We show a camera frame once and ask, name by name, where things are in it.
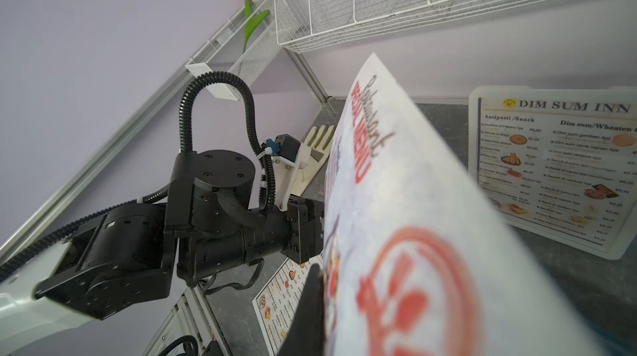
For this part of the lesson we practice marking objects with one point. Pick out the restaurant special menu sheet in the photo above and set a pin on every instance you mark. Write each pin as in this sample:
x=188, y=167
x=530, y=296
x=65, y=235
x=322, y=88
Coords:
x=416, y=261

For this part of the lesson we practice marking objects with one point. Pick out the rear white menu holder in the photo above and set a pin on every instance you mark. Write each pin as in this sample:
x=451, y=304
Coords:
x=552, y=167

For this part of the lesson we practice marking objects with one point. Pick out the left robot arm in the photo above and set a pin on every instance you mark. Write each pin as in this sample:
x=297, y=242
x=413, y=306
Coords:
x=220, y=210

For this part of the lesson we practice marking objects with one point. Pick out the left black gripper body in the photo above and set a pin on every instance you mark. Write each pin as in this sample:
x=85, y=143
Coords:
x=296, y=233

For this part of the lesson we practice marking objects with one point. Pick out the white mesh wall basket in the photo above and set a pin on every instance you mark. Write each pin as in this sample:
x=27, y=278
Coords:
x=223, y=52

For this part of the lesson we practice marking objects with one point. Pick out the Dim Sum Inn menu sheet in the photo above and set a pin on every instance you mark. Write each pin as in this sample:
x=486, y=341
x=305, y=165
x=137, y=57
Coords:
x=275, y=304

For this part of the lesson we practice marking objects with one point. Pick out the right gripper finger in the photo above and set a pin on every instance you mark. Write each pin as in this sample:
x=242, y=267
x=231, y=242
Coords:
x=306, y=334

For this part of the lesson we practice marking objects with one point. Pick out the pink artificial tulip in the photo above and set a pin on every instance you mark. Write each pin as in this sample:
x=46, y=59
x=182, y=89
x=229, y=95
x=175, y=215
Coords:
x=253, y=20

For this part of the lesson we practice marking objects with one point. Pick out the white green work glove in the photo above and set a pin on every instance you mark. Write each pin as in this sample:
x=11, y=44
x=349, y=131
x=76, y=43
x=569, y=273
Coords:
x=318, y=142

